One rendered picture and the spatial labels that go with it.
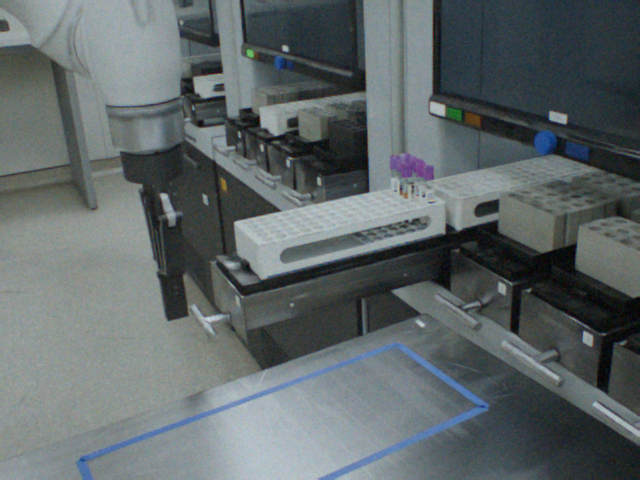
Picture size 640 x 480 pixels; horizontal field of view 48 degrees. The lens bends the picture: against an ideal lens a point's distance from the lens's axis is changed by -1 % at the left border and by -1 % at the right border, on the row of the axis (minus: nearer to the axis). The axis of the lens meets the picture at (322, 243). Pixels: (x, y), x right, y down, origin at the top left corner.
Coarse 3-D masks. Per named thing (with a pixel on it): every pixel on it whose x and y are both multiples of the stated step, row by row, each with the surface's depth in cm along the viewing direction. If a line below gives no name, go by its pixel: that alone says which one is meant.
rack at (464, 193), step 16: (528, 160) 122; (544, 160) 122; (560, 160) 123; (464, 176) 117; (480, 176) 116; (496, 176) 115; (512, 176) 115; (528, 176) 115; (544, 176) 114; (560, 176) 114; (448, 192) 109; (464, 192) 109; (480, 192) 109; (496, 192) 109; (448, 208) 109; (464, 208) 107; (480, 208) 118; (496, 208) 118; (464, 224) 108
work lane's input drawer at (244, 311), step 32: (224, 256) 103; (384, 256) 103; (416, 256) 104; (448, 256) 107; (224, 288) 101; (256, 288) 95; (288, 288) 96; (320, 288) 98; (352, 288) 101; (384, 288) 103; (224, 320) 100; (256, 320) 96
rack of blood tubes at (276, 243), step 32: (384, 192) 112; (256, 224) 101; (288, 224) 101; (320, 224) 100; (352, 224) 100; (384, 224) 102; (416, 224) 109; (256, 256) 96; (288, 256) 105; (320, 256) 99
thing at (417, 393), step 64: (256, 384) 72; (320, 384) 72; (384, 384) 71; (448, 384) 71; (512, 384) 70; (64, 448) 64; (128, 448) 64; (192, 448) 64; (256, 448) 63; (320, 448) 63; (384, 448) 62; (448, 448) 62; (512, 448) 61; (576, 448) 61
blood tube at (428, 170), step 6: (426, 168) 104; (432, 168) 104; (426, 174) 104; (432, 174) 104; (426, 180) 104; (432, 180) 104; (426, 186) 105; (432, 186) 105; (426, 192) 105; (432, 192) 105; (426, 198) 105; (432, 198) 105; (426, 216) 107
